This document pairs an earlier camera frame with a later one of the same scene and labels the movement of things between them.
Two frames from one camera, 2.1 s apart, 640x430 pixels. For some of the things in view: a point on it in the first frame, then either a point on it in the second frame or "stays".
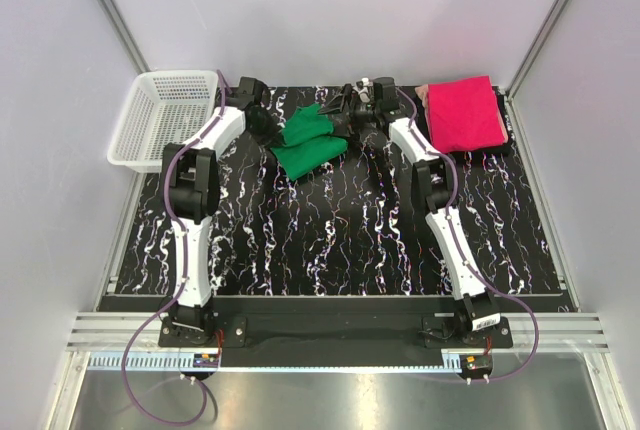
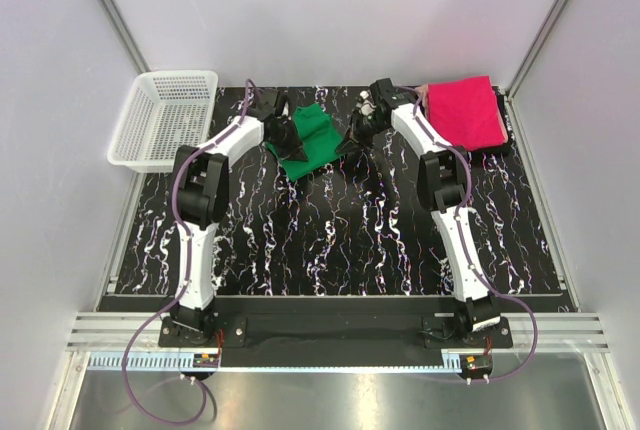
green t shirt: (308, 141) stays
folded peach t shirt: (422, 92) stays
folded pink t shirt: (464, 115) stays
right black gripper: (337, 103) to (355, 139)
